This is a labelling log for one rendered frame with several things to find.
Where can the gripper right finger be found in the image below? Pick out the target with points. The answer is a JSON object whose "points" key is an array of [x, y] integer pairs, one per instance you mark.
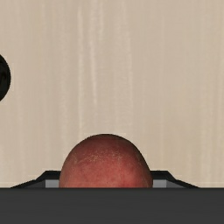
{"points": [[163, 178]]}

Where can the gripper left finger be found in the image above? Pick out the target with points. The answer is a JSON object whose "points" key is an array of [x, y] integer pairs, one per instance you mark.
{"points": [[48, 178]]}

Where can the black mug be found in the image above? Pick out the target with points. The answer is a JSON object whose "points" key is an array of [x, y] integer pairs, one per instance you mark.
{"points": [[3, 77]]}

